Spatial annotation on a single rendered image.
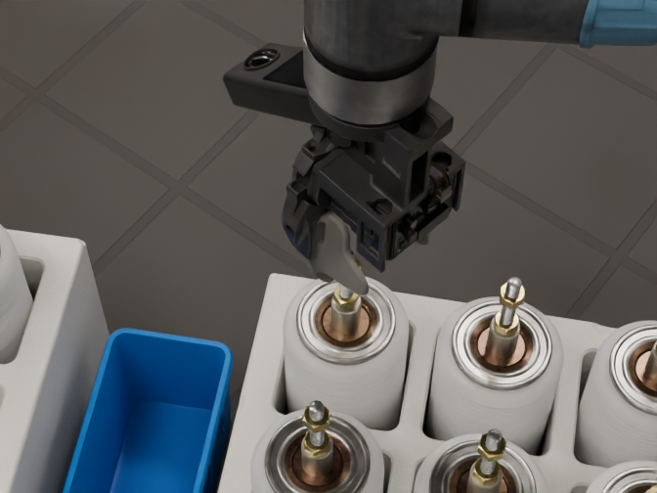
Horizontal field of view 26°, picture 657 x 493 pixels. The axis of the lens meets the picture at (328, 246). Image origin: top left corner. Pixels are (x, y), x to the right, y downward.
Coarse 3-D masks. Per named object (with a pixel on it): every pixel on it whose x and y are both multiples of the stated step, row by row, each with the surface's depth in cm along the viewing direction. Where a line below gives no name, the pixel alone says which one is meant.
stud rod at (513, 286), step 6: (510, 282) 99; (516, 282) 99; (510, 288) 99; (516, 288) 99; (510, 294) 100; (516, 294) 99; (504, 306) 101; (504, 312) 102; (510, 312) 101; (504, 318) 102; (510, 318) 102; (504, 324) 103
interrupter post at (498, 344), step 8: (488, 336) 105; (496, 336) 104; (504, 336) 103; (512, 336) 103; (488, 344) 106; (496, 344) 104; (504, 344) 104; (512, 344) 104; (496, 352) 105; (504, 352) 105; (512, 352) 106
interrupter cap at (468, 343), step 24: (480, 312) 108; (528, 312) 108; (456, 336) 106; (480, 336) 107; (528, 336) 107; (456, 360) 105; (480, 360) 106; (504, 360) 106; (528, 360) 106; (480, 384) 105; (504, 384) 104; (528, 384) 105
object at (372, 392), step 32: (384, 288) 109; (288, 320) 108; (288, 352) 108; (384, 352) 106; (288, 384) 113; (320, 384) 107; (352, 384) 106; (384, 384) 108; (352, 416) 111; (384, 416) 113
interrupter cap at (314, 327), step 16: (320, 288) 109; (304, 304) 108; (320, 304) 108; (368, 304) 108; (384, 304) 108; (304, 320) 107; (320, 320) 107; (368, 320) 108; (384, 320) 107; (304, 336) 106; (320, 336) 107; (336, 336) 107; (352, 336) 107; (368, 336) 107; (384, 336) 107; (320, 352) 106; (336, 352) 106; (352, 352) 106; (368, 352) 106
